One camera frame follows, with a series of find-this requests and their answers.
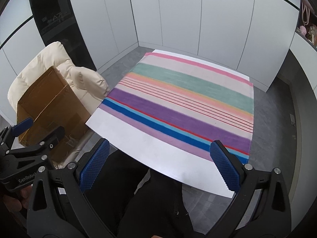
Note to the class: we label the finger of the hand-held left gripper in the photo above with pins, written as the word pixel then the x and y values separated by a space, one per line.
pixel 23 126
pixel 54 138

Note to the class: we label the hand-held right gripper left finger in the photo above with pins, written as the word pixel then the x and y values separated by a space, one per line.
pixel 95 166

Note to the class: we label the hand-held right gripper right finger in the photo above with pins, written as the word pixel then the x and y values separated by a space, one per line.
pixel 225 168

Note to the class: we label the cardboard box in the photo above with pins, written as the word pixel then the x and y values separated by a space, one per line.
pixel 49 96

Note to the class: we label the person's left hand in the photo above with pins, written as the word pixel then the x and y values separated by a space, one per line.
pixel 16 203

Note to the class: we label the person's black trousers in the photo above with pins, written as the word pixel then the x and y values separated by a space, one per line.
pixel 153 203

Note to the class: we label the cream padded chair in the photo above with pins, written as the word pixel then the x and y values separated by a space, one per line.
pixel 54 54

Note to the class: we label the striped table cloth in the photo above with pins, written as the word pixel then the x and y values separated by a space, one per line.
pixel 185 99

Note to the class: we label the black glass cabinet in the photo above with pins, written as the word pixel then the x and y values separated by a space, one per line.
pixel 54 24

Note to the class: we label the small pink plush toy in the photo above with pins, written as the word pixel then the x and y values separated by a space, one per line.
pixel 303 29

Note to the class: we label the brown patterned box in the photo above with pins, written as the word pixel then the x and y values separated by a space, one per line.
pixel 312 33

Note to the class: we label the pink plush handbag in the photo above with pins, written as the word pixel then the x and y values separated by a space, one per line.
pixel 305 10

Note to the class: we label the wall outlet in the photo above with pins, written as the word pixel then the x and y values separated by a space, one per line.
pixel 292 119

